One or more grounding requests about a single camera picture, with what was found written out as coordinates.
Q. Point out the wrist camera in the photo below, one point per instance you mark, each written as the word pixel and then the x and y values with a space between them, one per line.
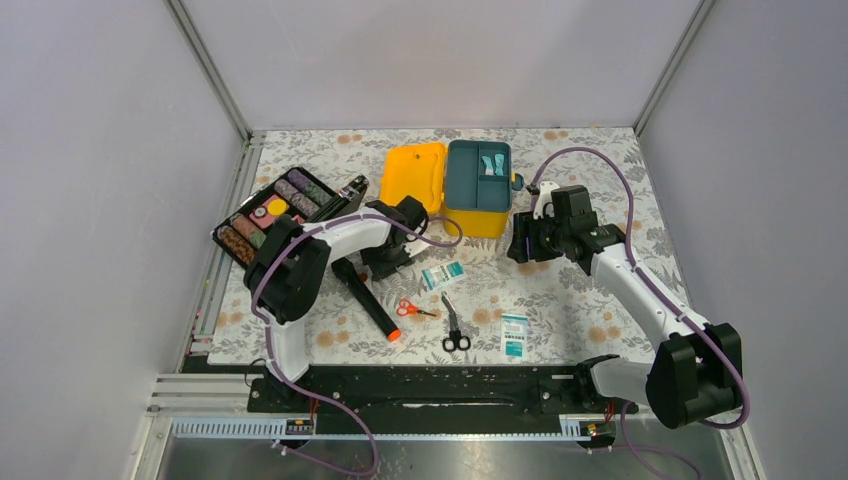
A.
pixel 415 246
pixel 541 196

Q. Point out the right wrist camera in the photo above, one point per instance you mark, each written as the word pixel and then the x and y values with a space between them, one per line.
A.
pixel 541 196

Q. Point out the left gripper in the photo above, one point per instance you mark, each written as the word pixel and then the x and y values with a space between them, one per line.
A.
pixel 380 269

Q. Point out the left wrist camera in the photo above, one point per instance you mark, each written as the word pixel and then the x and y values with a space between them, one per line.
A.
pixel 415 246

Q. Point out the black flashlight orange tip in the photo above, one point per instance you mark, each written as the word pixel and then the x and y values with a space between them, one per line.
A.
pixel 347 274

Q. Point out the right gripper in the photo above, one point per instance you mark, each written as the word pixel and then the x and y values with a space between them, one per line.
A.
pixel 525 226

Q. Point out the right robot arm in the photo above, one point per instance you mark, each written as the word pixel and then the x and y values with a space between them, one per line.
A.
pixel 696 372

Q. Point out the teal plastic tray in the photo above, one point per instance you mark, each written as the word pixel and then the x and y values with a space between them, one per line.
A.
pixel 466 187

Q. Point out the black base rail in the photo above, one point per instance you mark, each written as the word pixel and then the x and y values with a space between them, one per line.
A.
pixel 436 400

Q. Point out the teal gauze packet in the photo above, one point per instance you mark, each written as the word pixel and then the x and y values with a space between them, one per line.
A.
pixel 440 276

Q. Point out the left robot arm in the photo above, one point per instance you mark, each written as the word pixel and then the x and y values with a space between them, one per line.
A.
pixel 286 276

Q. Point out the black poker chip case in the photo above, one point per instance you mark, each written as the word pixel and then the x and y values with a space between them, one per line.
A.
pixel 297 193

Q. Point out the teal dressing packet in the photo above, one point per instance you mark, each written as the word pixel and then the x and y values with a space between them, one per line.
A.
pixel 514 331

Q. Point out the small teal item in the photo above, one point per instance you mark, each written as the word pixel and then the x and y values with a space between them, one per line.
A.
pixel 489 166

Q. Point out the orange handled small scissors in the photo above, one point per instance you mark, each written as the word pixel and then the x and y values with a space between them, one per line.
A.
pixel 406 307

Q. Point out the black bandage shears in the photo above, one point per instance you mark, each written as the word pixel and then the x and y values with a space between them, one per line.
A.
pixel 455 339

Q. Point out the yellow plastic kit box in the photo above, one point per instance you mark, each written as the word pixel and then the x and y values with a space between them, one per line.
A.
pixel 419 171

